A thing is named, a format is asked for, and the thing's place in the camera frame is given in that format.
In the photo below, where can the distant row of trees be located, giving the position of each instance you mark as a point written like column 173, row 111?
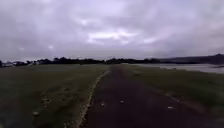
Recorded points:
column 83, row 61

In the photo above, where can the dark asphalt path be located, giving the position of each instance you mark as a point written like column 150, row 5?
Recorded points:
column 133, row 103

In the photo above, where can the grey water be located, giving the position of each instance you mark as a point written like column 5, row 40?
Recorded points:
column 196, row 68

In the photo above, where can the distant dark hill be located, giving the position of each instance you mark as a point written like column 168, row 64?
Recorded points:
column 200, row 59

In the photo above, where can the grass field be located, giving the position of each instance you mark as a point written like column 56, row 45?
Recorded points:
column 43, row 90

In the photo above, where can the grass verge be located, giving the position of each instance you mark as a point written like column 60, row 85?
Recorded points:
column 186, row 85

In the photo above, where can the pale stone path edge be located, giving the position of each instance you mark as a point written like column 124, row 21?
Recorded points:
column 87, row 103

